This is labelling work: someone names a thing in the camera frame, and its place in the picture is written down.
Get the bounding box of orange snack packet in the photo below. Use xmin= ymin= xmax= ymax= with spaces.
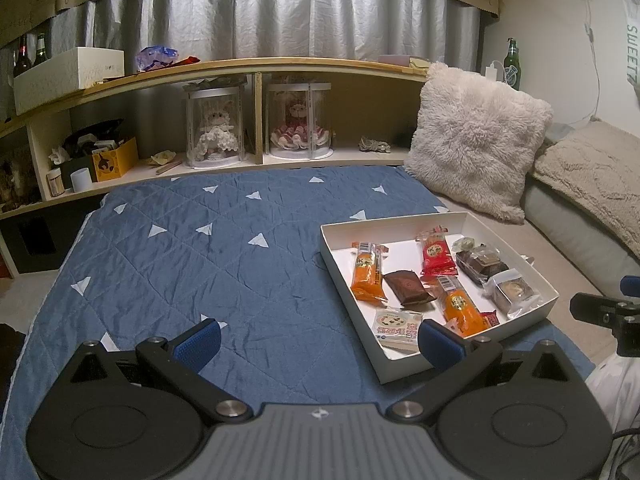
xmin=436 ymin=275 xmax=493 ymax=338
xmin=350 ymin=241 xmax=390 ymax=305

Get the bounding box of black storage container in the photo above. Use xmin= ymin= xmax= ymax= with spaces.
xmin=61 ymin=119 xmax=126 ymax=171

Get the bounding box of fluffy white pillow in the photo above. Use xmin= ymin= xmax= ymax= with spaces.
xmin=404 ymin=61 xmax=555 ymax=225

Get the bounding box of silver curtain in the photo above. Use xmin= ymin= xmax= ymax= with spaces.
xmin=47 ymin=0 xmax=483 ymax=88

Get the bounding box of clear round pastry packet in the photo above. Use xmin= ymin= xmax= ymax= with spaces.
xmin=484 ymin=269 xmax=546 ymax=322

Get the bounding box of large white storage box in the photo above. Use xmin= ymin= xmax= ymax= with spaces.
xmin=13 ymin=46 xmax=126 ymax=116

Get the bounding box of grey sofa cushion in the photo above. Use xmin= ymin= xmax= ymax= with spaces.
xmin=520 ymin=177 xmax=640 ymax=297

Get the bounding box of beige knit pillow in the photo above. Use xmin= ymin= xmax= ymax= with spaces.
xmin=531 ymin=119 xmax=640 ymax=256

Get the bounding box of white lettered banner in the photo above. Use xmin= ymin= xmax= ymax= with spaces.
xmin=622 ymin=0 xmax=640 ymax=86

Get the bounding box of wooden shelf unit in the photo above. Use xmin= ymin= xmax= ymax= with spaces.
xmin=0 ymin=56 xmax=431 ymax=278

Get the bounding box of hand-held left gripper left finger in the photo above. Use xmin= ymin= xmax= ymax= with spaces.
xmin=62 ymin=318 xmax=253 ymax=423

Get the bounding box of brown glass bottle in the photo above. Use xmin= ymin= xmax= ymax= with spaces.
xmin=12 ymin=35 xmax=33 ymax=78

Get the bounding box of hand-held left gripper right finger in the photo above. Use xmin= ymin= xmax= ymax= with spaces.
xmin=387 ymin=320 xmax=583 ymax=423

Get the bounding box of brown snack packet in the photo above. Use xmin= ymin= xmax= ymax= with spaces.
xmin=384 ymin=270 xmax=437 ymax=310

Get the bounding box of yellow cardboard box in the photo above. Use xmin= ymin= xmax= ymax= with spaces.
xmin=91 ymin=136 xmax=140 ymax=183

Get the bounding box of white shallow cardboard box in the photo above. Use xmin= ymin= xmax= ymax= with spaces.
xmin=319 ymin=211 xmax=560 ymax=385

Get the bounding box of white dress doll case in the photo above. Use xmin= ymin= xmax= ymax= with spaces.
xmin=185 ymin=85 xmax=246 ymax=170

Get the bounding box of pink dress doll case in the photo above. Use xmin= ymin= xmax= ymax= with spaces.
xmin=264 ymin=82 xmax=335 ymax=160

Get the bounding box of blue plastic bag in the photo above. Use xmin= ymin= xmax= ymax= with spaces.
xmin=136 ymin=46 xmax=180 ymax=73

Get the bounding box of long red snack packet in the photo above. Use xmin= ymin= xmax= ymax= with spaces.
xmin=416 ymin=226 xmax=460 ymax=278

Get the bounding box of white cloth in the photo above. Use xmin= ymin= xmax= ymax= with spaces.
xmin=585 ymin=352 xmax=640 ymax=480

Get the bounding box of framed picture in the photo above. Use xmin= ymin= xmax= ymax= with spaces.
xmin=0 ymin=142 xmax=41 ymax=213

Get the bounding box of white hanging cable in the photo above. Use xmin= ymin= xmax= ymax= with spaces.
xmin=552 ymin=0 xmax=603 ymax=128

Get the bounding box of black storage cube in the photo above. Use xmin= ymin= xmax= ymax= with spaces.
xmin=0 ymin=202 xmax=76 ymax=276

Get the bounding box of black snack packet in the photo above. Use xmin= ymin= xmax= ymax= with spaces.
xmin=455 ymin=245 xmax=511 ymax=288

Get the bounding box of tall green beer bottle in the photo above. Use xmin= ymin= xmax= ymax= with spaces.
xmin=502 ymin=37 xmax=522 ymax=92

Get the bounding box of beige lace ornament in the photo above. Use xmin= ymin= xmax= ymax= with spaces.
xmin=358 ymin=136 xmax=392 ymax=155

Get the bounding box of blue quilted blanket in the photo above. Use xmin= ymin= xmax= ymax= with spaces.
xmin=0 ymin=165 xmax=596 ymax=461

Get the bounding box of white printed snack packet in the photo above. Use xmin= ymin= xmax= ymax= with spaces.
xmin=374 ymin=307 xmax=425 ymax=352

